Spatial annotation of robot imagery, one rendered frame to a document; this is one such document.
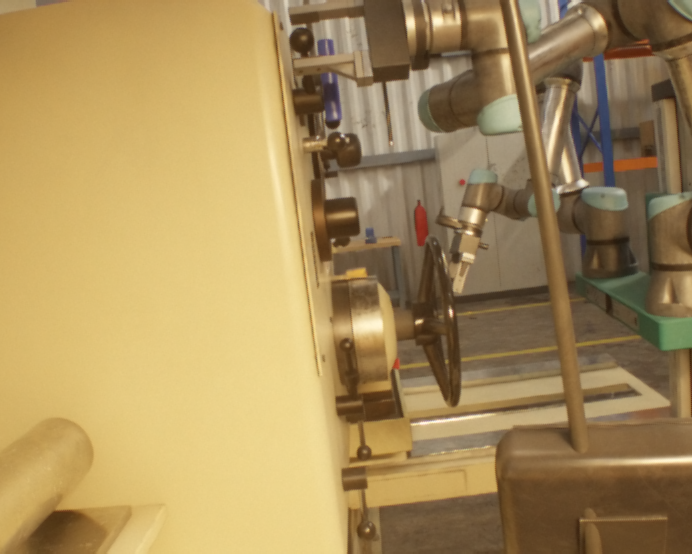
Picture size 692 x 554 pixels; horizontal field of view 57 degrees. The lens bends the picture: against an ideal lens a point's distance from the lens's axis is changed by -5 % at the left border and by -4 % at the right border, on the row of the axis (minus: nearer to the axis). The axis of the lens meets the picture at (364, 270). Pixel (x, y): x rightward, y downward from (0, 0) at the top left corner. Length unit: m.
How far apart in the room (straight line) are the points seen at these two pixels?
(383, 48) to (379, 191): 7.89
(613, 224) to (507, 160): 6.61
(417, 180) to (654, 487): 8.11
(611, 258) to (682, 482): 1.07
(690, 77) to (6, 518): 1.14
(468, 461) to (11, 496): 1.62
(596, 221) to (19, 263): 1.37
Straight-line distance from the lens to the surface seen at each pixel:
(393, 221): 8.83
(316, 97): 0.99
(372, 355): 1.34
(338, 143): 1.07
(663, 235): 1.35
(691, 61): 1.19
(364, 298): 1.35
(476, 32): 0.92
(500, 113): 0.91
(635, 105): 9.58
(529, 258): 8.51
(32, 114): 0.98
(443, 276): 1.28
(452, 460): 2.22
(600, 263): 1.83
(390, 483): 2.18
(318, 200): 1.10
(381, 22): 0.92
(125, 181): 0.92
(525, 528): 0.86
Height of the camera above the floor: 1.61
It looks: 7 degrees down
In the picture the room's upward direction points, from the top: 7 degrees counter-clockwise
